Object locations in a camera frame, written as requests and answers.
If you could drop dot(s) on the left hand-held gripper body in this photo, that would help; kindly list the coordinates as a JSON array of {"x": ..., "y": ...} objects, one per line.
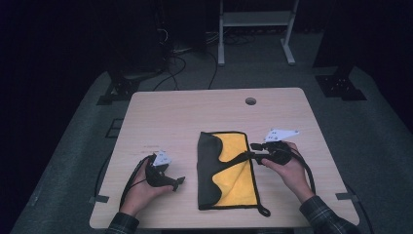
[{"x": 156, "y": 177}]

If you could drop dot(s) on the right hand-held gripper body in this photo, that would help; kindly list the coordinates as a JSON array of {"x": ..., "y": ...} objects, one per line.
[{"x": 277, "y": 152}]

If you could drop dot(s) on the black and yellow cloth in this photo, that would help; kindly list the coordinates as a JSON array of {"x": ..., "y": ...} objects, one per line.
[{"x": 233, "y": 175}]

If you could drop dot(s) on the person's left hand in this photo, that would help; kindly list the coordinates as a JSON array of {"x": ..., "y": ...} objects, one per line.
[{"x": 142, "y": 195}]

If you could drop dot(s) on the person's right hand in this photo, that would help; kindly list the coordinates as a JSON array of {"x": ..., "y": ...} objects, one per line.
[{"x": 292, "y": 177}]

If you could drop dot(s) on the black stand base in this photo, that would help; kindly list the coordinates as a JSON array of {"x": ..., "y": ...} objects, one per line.
[
  {"x": 123, "y": 87},
  {"x": 339, "y": 86}
]

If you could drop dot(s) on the white metal stand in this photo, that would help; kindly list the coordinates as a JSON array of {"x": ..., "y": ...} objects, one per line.
[{"x": 256, "y": 18}]

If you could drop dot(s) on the black floor tape frame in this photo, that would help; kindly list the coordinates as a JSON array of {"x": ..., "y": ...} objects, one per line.
[{"x": 114, "y": 128}]

